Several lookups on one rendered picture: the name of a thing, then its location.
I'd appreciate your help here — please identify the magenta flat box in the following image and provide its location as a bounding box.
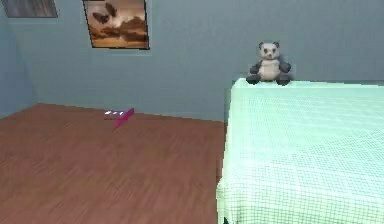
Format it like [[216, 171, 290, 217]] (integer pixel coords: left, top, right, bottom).
[[103, 107, 135, 129]]

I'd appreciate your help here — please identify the black and white panda toy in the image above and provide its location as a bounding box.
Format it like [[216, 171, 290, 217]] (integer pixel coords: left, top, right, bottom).
[[245, 40, 292, 87]]

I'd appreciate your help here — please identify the pale green checked bed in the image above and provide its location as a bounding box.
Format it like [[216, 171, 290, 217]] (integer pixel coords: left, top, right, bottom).
[[215, 77, 384, 224]]

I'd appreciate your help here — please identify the brown framed wall picture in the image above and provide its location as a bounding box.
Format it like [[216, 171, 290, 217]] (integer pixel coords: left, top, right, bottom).
[[81, 0, 151, 51]]

